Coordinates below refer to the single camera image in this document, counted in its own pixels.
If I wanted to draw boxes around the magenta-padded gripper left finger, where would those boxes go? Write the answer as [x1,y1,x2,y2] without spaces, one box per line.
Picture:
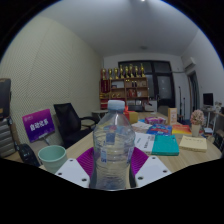
[54,147,96,189]

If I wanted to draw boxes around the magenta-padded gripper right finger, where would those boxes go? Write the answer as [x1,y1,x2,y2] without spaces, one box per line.
[130,146,173,188]

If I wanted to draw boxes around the clear plastic water bottle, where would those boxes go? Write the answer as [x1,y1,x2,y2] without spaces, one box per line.
[92,99,137,191]

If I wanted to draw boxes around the pale green ribbed cup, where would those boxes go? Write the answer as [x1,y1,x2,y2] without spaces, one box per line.
[37,144,68,174]

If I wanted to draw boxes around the teal book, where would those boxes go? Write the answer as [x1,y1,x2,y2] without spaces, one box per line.
[151,134,180,157]

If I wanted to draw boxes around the white booklet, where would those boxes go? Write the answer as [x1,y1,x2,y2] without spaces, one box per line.
[133,131,156,156]

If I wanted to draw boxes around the blue book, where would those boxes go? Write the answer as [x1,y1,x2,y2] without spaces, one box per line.
[146,123,173,136]

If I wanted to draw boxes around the flat yellow book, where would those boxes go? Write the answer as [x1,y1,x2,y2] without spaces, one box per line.
[179,134,208,153]

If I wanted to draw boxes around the orange book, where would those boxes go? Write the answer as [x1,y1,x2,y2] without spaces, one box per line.
[171,124,193,136]

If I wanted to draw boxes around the black office chair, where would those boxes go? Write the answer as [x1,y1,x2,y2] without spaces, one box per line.
[53,102,101,149]

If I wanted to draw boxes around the yellow gift box red ribbon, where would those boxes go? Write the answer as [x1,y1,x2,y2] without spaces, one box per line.
[124,106,139,125]

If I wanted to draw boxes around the small orange carton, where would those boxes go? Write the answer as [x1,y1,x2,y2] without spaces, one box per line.
[167,107,178,126]

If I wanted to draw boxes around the purple sign board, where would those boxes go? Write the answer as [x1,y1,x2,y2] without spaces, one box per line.
[22,108,56,144]

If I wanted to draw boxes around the pink flowers in white pot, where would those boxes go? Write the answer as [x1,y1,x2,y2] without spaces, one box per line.
[189,109,206,138]

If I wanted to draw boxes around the black microphone stand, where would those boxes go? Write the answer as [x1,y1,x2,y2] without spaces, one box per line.
[178,85,186,118]

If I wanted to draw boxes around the grey striped high-back chair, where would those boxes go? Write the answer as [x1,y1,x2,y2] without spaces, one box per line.
[0,78,18,158]

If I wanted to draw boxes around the dark glass door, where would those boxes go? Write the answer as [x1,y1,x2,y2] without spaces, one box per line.
[118,60,176,109]

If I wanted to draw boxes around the wooden shelf unit with trophies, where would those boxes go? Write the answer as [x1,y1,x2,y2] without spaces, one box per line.
[99,63,150,110]

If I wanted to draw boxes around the computer monitor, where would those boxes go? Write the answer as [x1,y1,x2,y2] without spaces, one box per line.
[202,92,214,107]

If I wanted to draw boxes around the white wall air conditioner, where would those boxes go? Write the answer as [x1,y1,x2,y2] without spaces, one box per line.
[182,56,198,73]

